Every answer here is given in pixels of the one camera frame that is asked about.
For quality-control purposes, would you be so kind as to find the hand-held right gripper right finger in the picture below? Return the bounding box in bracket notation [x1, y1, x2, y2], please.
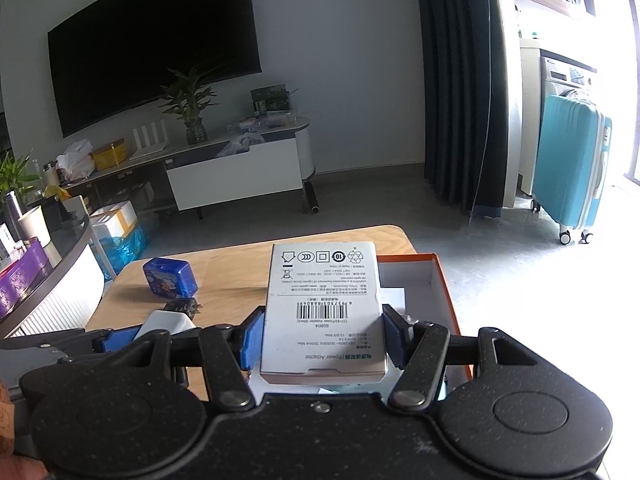
[382, 304, 540, 410]

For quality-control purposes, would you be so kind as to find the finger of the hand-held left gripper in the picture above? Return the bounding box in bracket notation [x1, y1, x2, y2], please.
[92, 325, 151, 356]

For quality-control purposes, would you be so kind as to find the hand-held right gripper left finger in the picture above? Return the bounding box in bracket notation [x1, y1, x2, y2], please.
[106, 306, 267, 412]

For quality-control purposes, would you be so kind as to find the white charger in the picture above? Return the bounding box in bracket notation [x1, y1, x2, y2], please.
[134, 309, 199, 341]

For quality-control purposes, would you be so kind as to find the orange cardboard box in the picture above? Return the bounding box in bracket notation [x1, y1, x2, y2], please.
[247, 253, 474, 402]

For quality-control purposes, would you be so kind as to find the white adapter box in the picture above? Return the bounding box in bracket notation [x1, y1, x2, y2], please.
[259, 241, 391, 387]

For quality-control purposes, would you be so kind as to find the person's left hand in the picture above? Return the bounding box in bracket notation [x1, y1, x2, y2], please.
[0, 452, 48, 480]

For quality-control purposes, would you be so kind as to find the curved grey and white counter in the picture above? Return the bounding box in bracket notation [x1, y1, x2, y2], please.
[0, 214, 107, 339]

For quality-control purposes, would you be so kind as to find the black plug adapter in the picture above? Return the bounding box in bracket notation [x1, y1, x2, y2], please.
[162, 297, 202, 319]

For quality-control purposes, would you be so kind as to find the purple box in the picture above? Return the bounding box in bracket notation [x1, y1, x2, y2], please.
[0, 237, 54, 319]

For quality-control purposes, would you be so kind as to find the blue tin box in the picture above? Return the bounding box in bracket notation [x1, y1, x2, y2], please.
[142, 257, 199, 299]

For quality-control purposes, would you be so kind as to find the blue plastic bag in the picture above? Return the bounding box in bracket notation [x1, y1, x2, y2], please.
[97, 226, 149, 282]

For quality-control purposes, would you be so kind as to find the cardboard box with yellow tape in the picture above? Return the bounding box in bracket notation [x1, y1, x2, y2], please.
[89, 200, 139, 242]

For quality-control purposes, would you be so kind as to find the white cup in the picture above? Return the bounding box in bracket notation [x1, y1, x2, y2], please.
[17, 208, 50, 247]

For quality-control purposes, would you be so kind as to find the dark metal bottle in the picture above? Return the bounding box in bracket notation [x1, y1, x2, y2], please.
[4, 190, 27, 241]

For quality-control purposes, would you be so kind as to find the white and grey television cabinet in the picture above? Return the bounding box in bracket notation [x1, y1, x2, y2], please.
[62, 116, 317, 222]

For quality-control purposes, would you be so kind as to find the green leafy plant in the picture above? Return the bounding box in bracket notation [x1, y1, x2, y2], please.
[0, 152, 42, 202]

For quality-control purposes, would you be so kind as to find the white plastic bag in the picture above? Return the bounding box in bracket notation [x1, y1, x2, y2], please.
[55, 140, 95, 184]

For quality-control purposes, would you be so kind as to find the clear crumpled plastic bag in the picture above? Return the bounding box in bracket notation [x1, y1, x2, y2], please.
[217, 132, 266, 157]

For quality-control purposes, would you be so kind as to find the white router with antennas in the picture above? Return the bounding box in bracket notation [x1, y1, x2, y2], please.
[129, 120, 169, 161]

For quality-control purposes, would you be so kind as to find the dark green printed box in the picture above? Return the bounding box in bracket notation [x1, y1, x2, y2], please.
[250, 84, 291, 115]

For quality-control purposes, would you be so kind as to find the bamboo plant in glass vase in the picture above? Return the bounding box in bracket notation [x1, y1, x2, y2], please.
[160, 66, 220, 145]

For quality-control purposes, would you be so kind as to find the teal hard-shell suitcase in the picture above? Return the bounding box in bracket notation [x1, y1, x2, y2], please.
[530, 92, 614, 246]

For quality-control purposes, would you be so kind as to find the dark blue curtain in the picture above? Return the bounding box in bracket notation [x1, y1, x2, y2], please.
[413, 0, 519, 227]

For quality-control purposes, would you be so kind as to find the silver washing machine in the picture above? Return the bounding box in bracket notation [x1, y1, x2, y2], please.
[539, 49, 599, 106]

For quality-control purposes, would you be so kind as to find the black wall television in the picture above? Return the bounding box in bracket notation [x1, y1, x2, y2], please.
[47, 0, 263, 139]

